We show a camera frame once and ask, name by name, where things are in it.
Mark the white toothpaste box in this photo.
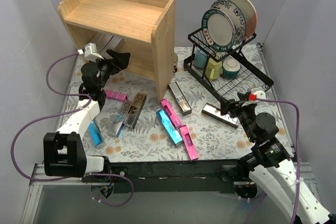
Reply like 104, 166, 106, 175
107, 36, 125, 52

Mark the silver Protefix toothpaste box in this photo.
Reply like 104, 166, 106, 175
96, 34, 113, 52

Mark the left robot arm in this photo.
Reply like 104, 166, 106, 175
44, 48, 131, 182

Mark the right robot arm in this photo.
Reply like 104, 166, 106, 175
220, 89, 335, 223

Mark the wooden two-tier shelf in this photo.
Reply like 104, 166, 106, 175
58, 0, 175, 101

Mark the yellow mug behind shelf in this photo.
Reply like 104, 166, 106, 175
173, 53, 179, 73

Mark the silver black RO toothpaste box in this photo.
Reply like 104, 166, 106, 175
202, 103, 239, 129

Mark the magenta toothpaste box far left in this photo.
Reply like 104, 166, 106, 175
104, 90, 128, 102

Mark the teal and white bowl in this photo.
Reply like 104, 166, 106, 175
222, 58, 241, 79

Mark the yellow green mug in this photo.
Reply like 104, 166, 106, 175
205, 58, 223, 81

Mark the dark striped toothpaste box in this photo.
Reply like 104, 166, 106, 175
168, 82, 192, 116

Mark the brown silver RO toothpaste box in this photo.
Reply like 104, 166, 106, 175
124, 92, 146, 129

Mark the pink toothpaste box front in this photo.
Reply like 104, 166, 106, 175
180, 125, 198, 161

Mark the pink toothpaste box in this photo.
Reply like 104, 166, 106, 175
180, 125, 198, 161
160, 99, 182, 128

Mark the light blue mug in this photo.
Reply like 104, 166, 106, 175
194, 48, 207, 68

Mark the floral table mat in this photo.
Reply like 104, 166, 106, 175
52, 45, 294, 162

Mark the cyan toothpaste box centre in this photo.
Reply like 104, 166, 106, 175
156, 109, 183, 145

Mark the cyan toothpaste box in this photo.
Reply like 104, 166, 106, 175
156, 109, 183, 145
88, 119, 106, 149

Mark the pink toothpaste box centre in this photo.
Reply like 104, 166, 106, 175
160, 99, 182, 128

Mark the silver blue RO toothpaste box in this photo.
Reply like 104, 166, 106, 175
109, 100, 132, 137

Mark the cyan toothpaste box left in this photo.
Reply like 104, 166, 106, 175
88, 119, 106, 149

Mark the green rimmed white plate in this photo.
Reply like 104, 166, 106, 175
201, 8, 235, 52

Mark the blue floral patterned plate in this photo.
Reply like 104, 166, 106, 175
211, 0, 246, 45

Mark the beige and pink plate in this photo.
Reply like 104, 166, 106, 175
230, 0, 258, 39

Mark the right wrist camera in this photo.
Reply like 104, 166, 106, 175
248, 87, 266, 101

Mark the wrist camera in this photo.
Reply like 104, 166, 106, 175
248, 87, 266, 101
77, 43, 104, 62

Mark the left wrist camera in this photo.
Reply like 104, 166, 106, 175
77, 43, 104, 62

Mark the black wire dish rack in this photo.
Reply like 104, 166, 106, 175
183, 28, 274, 103

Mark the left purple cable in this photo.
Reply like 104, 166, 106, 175
10, 50, 134, 207

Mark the purple cable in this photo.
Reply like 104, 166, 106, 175
10, 50, 134, 207
244, 97, 301, 224

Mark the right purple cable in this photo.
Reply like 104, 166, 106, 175
244, 97, 301, 224

